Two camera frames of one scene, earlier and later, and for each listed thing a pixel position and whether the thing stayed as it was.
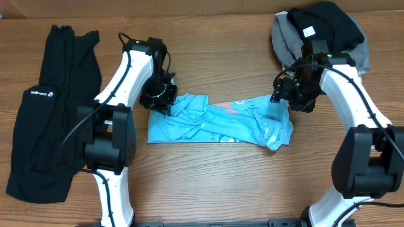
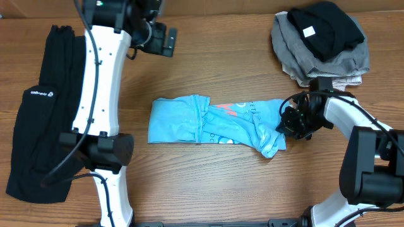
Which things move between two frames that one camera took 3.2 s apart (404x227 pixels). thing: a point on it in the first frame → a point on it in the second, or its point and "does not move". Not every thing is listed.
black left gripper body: [156, 93] → [148, 38]
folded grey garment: [287, 45] does not move
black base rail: [288, 222] does not move
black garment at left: [45, 153] does not move
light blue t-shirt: [190, 118] does not move
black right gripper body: [302, 93] → [302, 122]
